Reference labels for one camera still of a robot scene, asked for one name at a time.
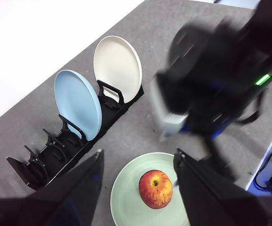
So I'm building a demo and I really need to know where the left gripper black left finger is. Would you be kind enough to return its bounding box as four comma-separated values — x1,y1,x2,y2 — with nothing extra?
0,149,104,226

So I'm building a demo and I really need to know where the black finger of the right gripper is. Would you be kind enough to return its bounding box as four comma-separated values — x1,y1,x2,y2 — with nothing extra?
198,136,237,182

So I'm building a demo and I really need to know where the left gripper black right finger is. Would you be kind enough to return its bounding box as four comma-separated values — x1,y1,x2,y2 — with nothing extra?
173,148,272,226

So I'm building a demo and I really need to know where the red yellow apple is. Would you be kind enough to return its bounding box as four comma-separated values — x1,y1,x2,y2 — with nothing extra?
139,169,174,210

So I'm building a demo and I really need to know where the green plate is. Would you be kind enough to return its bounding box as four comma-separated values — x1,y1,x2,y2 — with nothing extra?
110,152,191,226

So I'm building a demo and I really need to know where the black plate rack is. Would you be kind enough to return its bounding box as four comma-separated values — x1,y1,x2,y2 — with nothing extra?
6,80,145,191

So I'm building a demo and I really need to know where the blue plate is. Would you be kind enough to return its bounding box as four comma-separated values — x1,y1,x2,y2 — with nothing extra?
54,70,102,142

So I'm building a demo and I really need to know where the beige plate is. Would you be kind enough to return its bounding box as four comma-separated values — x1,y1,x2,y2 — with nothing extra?
93,35,143,104

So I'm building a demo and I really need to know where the white blue table edge frame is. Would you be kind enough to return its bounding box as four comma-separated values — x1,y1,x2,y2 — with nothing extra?
245,115,272,196

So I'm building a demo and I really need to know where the black cable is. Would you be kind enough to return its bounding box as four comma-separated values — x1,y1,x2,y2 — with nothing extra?
255,141,272,189

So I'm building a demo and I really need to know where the pale grey camera box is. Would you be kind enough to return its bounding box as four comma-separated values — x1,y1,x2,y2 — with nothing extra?
150,79,190,142

